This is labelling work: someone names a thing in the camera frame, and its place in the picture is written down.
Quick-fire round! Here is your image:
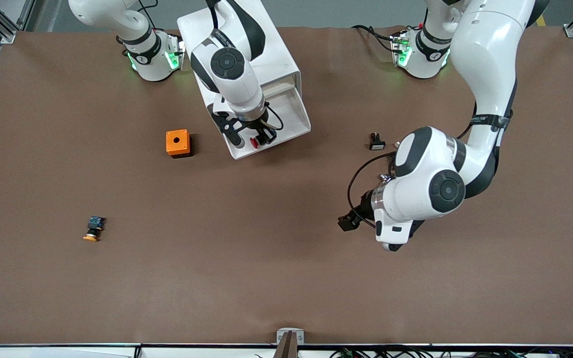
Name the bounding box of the white drawer cabinet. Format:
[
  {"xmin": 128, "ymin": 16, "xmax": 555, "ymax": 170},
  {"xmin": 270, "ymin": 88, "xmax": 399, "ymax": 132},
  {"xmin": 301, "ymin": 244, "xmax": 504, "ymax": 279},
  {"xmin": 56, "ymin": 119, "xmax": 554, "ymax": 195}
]
[{"xmin": 177, "ymin": 0, "xmax": 301, "ymax": 150}]

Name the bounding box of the orange push button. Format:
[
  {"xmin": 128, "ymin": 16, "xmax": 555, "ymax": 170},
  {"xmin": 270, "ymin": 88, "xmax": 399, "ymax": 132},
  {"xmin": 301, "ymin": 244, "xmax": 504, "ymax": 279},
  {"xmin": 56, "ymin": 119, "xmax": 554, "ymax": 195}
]
[{"xmin": 83, "ymin": 216, "xmax": 107, "ymax": 243}]

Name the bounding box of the orange box with hole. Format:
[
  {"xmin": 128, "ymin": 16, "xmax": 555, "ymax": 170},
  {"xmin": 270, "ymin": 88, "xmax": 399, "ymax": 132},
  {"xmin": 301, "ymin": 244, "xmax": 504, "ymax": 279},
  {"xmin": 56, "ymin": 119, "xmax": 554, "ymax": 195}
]
[{"xmin": 166, "ymin": 129, "xmax": 192, "ymax": 159}]

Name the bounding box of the grey metal bracket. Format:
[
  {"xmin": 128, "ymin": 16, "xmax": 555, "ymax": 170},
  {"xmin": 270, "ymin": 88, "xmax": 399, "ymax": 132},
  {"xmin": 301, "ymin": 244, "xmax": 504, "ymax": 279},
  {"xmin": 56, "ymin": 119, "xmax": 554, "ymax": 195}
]
[{"xmin": 276, "ymin": 327, "xmax": 305, "ymax": 358}]

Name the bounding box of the black left base cable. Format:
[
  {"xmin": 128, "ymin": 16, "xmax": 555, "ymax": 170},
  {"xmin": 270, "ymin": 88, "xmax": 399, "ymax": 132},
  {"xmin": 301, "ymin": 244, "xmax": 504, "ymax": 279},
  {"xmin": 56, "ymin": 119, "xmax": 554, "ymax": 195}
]
[{"xmin": 351, "ymin": 24, "xmax": 397, "ymax": 53}]

